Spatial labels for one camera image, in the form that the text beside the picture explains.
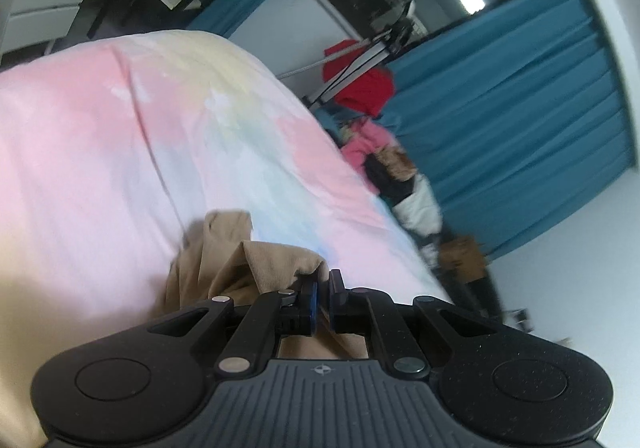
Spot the tan t-shirt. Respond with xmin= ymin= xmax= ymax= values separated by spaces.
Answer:
xmin=150 ymin=209 xmax=371 ymax=362

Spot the pink clothes pile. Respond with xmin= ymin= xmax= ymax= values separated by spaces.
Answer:
xmin=341 ymin=117 xmax=397 ymax=177

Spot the white garment on sofa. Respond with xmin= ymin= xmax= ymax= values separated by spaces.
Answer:
xmin=392 ymin=174 xmax=442 ymax=237

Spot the brown paper bag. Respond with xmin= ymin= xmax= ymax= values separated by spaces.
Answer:
xmin=438 ymin=235 xmax=487 ymax=283

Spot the black sofa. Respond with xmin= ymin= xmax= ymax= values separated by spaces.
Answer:
xmin=436 ymin=227 xmax=502 ymax=322

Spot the red garment on stand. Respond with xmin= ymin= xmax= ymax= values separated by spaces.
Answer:
xmin=322 ymin=49 xmax=395 ymax=119

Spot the blue curtain right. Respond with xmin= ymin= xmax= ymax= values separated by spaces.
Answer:
xmin=385 ymin=0 xmax=636 ymax=258

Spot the pastel tie-dye bed cover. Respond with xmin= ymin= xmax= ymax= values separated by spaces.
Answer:
xmin=1 ymin=30 xmax=445 ymax=447

